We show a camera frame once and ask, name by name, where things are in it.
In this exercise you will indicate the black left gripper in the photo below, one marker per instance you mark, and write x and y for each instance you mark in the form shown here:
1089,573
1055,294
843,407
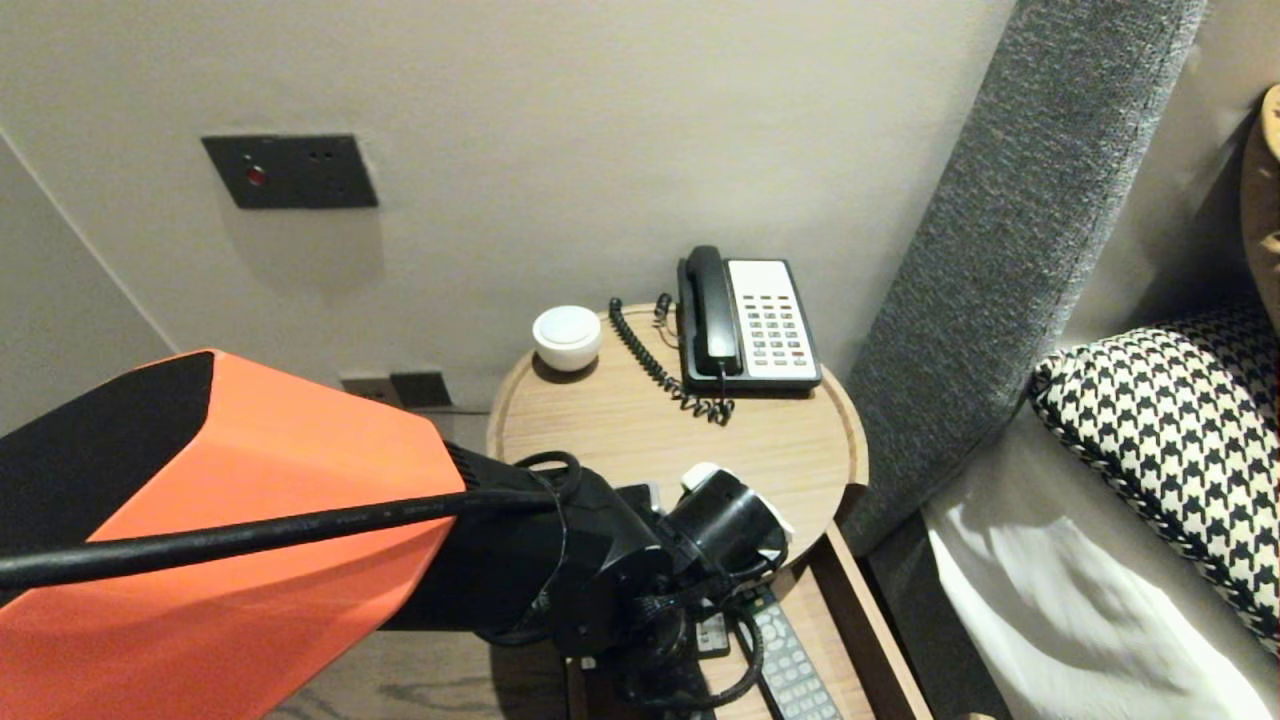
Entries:
665,680

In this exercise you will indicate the black remote with grey buttons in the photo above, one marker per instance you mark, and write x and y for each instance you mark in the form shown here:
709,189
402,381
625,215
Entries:
795,670

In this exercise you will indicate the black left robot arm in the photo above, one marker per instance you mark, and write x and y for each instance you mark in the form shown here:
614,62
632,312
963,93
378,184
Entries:
250,560

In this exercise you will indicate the round wooden bedside table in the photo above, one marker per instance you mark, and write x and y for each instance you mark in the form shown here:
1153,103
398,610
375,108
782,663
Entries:
640,430

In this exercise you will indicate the grey fabric bed base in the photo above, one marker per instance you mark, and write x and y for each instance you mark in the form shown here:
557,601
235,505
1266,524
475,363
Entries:
930,640

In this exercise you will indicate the black and white desk telephone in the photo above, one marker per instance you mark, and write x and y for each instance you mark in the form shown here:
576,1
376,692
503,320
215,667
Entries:
775,320

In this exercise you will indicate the black telephone handset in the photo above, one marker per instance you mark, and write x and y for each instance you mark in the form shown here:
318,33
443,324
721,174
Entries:
712,310

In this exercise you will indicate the white round bowl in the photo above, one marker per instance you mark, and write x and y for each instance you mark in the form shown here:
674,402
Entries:
567,337

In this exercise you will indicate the white bed sheet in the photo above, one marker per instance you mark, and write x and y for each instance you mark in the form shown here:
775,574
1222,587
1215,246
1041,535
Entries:
1050,620

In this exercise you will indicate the grey fabric headboard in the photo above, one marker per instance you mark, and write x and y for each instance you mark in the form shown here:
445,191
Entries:
1000,250

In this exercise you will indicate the houndstooth black white pillow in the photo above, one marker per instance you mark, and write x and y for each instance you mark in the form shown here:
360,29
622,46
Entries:
1180,440

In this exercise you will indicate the beige headboard panel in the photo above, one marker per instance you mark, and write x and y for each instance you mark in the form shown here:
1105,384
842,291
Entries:
1150,200

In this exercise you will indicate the brown cushion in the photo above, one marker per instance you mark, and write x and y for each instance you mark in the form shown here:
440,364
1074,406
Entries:
1262,200

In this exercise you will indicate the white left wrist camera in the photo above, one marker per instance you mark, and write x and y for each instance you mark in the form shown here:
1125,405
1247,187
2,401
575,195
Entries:
700,472

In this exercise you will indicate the dark grey wall socket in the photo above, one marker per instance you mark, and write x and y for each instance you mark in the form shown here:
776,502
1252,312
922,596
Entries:
422,389

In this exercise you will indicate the beige wall socket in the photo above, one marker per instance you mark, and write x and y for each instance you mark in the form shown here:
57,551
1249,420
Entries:
365,386

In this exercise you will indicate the black wall switch panel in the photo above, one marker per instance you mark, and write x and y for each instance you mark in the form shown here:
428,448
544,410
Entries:
290,172

